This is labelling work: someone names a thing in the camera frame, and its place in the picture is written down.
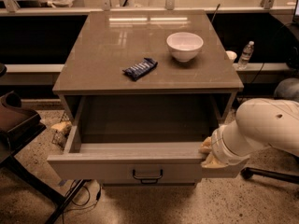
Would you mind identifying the grey top drawer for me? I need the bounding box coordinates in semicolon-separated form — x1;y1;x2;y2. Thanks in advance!
47;95;249;185

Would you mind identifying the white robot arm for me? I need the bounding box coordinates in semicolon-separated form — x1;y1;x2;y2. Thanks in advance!
199;98;299;168

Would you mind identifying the grey drawer cabinet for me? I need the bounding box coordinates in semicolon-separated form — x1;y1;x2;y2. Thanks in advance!
48;10;243;185

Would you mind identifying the black office chair base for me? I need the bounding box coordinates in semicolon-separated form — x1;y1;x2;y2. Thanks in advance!
240;167;299;184

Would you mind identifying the white paper cup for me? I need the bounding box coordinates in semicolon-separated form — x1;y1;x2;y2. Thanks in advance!
226;50;237;63

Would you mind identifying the blue snack bar packet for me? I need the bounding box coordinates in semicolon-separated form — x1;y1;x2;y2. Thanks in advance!
123;58;158;81

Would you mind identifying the clear plastic water bottle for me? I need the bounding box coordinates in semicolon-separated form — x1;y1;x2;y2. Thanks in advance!
237;41;254;70

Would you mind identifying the white bowl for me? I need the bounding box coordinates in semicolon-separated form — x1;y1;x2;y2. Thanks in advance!
166;32;204;63

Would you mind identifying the dark chair on left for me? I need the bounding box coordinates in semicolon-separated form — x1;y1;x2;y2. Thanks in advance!
0;63;92;224

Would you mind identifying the black floor cable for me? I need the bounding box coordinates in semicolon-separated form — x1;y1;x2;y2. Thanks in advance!
61;179;103;224

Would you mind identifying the wire basket with items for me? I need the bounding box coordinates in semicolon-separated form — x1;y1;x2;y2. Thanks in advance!
51;113;72;149

